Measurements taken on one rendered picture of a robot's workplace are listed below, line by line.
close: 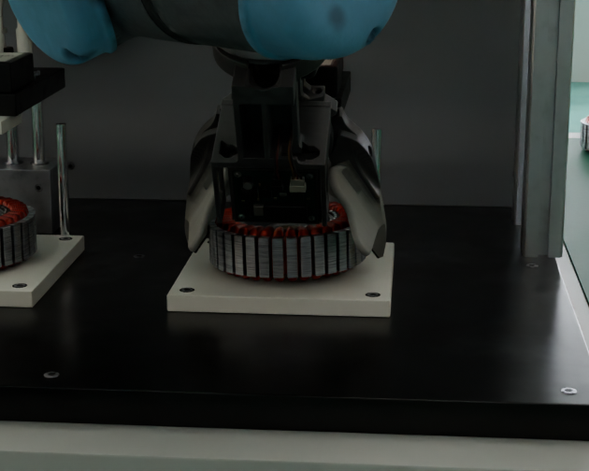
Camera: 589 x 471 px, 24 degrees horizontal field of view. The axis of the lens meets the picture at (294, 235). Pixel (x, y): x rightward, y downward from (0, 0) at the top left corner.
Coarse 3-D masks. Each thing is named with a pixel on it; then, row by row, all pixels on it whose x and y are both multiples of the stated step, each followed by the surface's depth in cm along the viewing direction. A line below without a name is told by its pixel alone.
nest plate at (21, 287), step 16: (48, 240) 105; (64, 240) 105; (80, 240) 105; (32, 256) 101; (48, 256) 101; (64, 256) 101; (0, 272) 96; (16, 272) 96; (32, 272) 96; (48, 272) 96; (64, 272) 101; (0, 288) 93; (16, 288) 93; (32, 288) 93; (48, 288) 96; (0, 304) 93; (16, 304) 92; (32, 304) 92
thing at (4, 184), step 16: (0, 160) 114; (32, 160) 114; (48, 160) 114; (0, 176) 111; (16, 176) 110; (32, 176) 110; (48, 176) 110; (0, 192) 111; (16, 192) 111; (32, 192) 111; (48, 192) 111; (48, 208) 111; (48, 224) 111
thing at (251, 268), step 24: (336, 216) 96; (216, 240) 95; (240, 240) 93; (264, 240) 92; (288, 240) 92; (312, 240) 92; (336, 240) 93; (216, 264) 95; (240, 264) 93; (264, 264) 92; (288, 264) 92; (312, 264) 93; (336, 264) 93
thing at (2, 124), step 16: (0, 64) 101; (16, 64) 102; (32, 64) 106; (0, 80) 101; (16, 80) 102; (32, 80) 106; (48, 80) 110; (64, 80) 115; (0, 96) 101; (16, 96) 101; (32, 96) 105; (48, 96) 110; (0, 112) 101; (16, 112) 101; (32, 112) 111; (0, 128) 99; (16, 128) 112; (32, 128) 112; (16, 144) 112; (16, 160) 112
